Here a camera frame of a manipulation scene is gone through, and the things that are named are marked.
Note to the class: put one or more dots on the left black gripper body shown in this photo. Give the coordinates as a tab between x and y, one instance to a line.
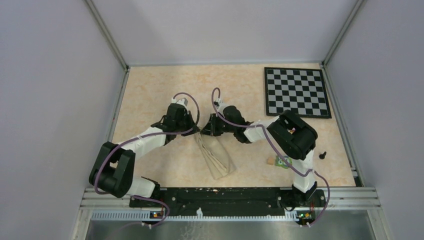
185	123

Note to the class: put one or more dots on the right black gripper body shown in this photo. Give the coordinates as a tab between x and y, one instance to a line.
227	128

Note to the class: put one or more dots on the beige cloth napkin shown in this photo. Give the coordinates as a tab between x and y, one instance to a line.
218	160

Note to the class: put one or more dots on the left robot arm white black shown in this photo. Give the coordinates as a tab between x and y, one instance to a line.
113	169

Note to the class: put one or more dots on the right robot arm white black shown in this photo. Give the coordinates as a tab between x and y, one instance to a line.
287	134

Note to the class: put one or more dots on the small cork piece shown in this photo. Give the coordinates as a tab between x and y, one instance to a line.
270	161

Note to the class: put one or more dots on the black white checkerboard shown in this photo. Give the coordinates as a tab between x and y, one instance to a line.
300	90

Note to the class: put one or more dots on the small black screw knob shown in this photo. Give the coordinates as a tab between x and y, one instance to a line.
322	156

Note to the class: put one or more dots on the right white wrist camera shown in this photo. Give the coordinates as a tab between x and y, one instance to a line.
218	102

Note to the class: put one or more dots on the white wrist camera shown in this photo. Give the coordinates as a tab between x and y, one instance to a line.
218	102
182	101

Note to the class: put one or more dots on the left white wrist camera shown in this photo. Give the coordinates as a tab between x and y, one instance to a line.
182	101

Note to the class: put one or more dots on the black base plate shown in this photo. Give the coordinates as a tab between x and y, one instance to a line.
231	202

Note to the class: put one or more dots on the aluminium frame rail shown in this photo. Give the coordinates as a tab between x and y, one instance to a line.
108	207

